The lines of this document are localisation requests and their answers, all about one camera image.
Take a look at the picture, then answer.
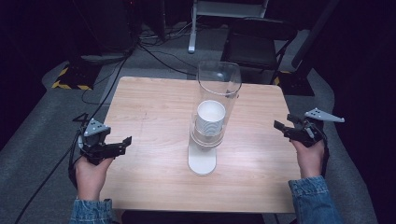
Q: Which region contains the dark cabinet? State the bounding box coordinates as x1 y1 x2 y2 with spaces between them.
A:
73 0 139 59

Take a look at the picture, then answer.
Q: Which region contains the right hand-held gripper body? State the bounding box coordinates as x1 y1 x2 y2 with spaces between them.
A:
288 107 346 148

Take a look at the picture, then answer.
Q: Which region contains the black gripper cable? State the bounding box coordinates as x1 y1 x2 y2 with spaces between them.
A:
13 129 82 224

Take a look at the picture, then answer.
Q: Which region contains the person's right hand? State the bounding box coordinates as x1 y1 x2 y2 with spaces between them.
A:
290 139 326 179

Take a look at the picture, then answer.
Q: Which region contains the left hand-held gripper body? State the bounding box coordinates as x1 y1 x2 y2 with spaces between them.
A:
78 118 114 166

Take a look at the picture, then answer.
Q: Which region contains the black chair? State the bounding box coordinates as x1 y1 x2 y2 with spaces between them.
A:
219 17 299 86

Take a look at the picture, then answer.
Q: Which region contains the yellow-black striped stand base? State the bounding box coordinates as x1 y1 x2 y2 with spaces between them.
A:
50 63 102 91

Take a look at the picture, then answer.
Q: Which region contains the white desk frame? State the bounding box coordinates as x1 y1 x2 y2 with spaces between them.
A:
188 0 271 54

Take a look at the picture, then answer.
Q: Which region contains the black floor cable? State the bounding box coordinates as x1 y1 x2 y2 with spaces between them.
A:
81 52 130 120
136 42 199 77

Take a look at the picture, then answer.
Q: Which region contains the clear tube cup dispenser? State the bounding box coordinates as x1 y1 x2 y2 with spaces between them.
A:
187 60 243 176

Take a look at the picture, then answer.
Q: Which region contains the black wrist strap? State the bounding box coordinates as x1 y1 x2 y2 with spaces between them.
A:
320 134 331 179

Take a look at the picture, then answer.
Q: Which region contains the person's left hand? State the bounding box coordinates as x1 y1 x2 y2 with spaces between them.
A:
74 155 115 202

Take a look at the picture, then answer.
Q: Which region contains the white paper cup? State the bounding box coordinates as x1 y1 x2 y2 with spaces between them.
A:
194 99 227 138

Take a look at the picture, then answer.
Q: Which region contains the black slanted stand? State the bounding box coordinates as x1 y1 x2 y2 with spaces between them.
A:
277 0 341 97

